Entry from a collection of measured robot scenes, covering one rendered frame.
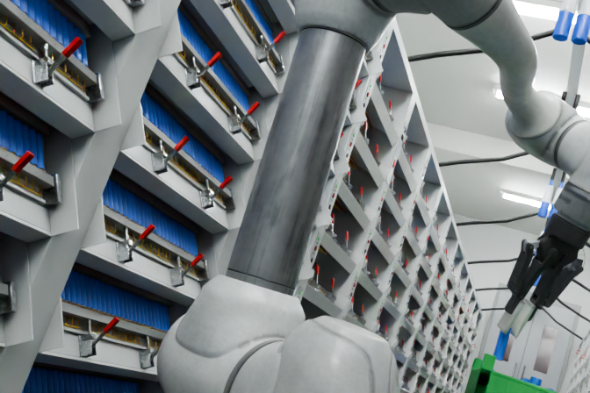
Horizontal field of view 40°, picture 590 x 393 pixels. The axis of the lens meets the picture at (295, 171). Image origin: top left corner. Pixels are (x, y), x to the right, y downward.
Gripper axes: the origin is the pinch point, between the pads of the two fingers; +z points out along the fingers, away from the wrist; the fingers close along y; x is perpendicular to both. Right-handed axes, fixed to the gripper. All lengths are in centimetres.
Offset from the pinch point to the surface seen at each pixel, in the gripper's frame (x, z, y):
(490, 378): 11.2, 8.9, 6.4
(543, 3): -325, -94, -147
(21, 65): -2, -6, 96
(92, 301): -27, 38, 67
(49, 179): -10, 12, 85
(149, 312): -47, 45, 51
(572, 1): -178, -81, -80
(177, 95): -43, -4, 67
